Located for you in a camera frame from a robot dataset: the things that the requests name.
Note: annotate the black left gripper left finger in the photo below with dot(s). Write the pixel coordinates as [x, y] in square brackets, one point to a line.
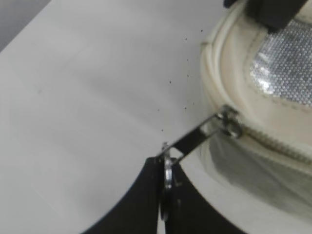
[137, 211]

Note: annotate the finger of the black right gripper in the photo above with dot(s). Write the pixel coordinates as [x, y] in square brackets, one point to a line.
[273, 15]

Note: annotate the metal zipper pull with ring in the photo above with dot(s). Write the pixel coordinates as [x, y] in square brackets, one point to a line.
[224, 121]

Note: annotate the cream insulated lunch bag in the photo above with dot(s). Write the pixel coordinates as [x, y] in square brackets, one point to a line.
[262, 78]

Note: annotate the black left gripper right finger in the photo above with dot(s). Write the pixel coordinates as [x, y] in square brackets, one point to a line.
[188, 212]

